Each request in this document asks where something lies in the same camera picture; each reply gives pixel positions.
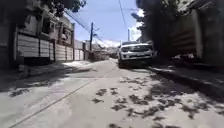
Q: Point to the white car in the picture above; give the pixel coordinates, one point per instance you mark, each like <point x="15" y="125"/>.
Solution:
<point x="135" y="53"/>

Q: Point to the thin pole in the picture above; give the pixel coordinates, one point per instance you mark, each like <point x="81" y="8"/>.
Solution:
<point x="128" y="35"/>

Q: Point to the utility pole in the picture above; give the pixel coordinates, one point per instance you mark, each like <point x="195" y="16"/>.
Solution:
<point x="91" y="36"/>

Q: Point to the grey concrete road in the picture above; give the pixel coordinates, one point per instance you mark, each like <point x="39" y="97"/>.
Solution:
<point x="100" y="110"/>

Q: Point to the grey concrete sidewalk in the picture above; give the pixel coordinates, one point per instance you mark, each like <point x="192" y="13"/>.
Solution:
<point x="40" y="70"/>

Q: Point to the row of buildings with fences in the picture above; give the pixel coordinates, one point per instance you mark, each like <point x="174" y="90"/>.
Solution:
<point x="40" y="40"/>

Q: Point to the raised concrete kerb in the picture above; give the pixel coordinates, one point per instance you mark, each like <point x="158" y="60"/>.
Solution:
<point x="190" y="81"/>

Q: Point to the wall with fence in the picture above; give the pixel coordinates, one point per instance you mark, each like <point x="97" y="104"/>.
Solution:
<point x="196" y="36"/>

